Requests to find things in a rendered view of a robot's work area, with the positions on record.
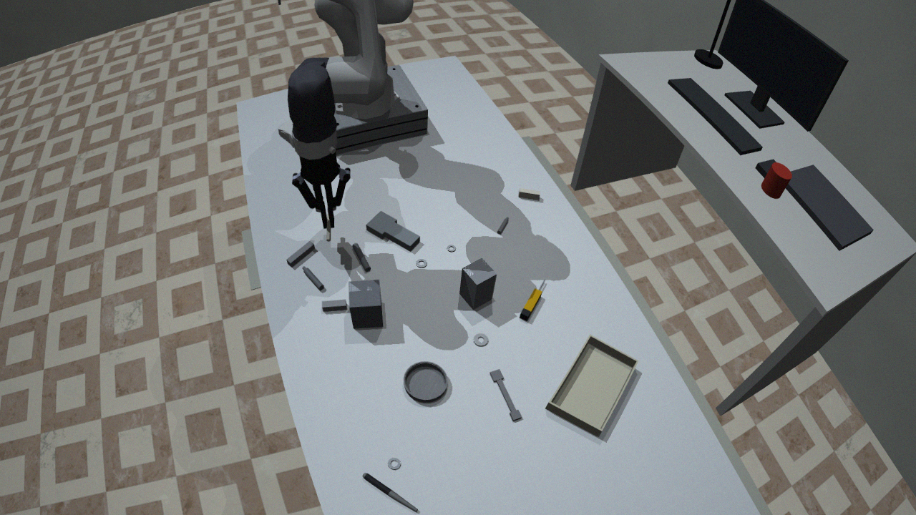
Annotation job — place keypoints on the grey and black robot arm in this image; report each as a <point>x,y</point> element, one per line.
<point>358,80</point>

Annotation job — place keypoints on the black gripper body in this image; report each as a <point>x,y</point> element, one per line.
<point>318,168</point>

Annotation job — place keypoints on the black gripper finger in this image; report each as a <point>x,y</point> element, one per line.
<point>307,195</point>
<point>332,202</point>

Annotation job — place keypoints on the shallow beige rectangular tray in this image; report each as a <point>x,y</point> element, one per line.
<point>593,385</point>

